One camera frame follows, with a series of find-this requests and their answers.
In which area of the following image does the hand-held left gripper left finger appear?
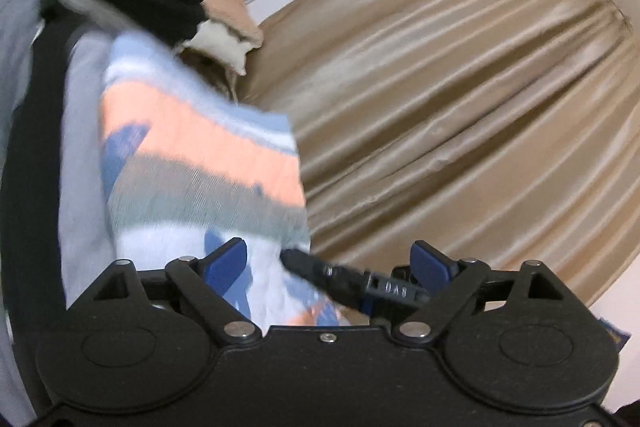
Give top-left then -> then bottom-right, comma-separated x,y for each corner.
86,237 -> 263,347

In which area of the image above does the beige curtain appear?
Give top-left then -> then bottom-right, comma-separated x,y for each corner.
240,0 -> 640,308

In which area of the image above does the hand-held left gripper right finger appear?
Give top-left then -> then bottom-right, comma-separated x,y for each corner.
392,241 -> 573,346

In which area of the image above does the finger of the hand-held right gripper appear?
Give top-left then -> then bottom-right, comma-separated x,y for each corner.
280,248 -> 431,319

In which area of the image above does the stack of folded dark clothes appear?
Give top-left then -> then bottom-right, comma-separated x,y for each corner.
0,14 -> 73,408

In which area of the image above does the tan folded garment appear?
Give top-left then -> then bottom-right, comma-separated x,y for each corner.
202,0 -> 264,50

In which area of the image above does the white crumpled cloth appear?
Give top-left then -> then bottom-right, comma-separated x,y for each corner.
181,21 -> 252,76

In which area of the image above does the blue orange patterned towel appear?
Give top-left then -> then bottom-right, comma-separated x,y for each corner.
99,32 -> 347,329

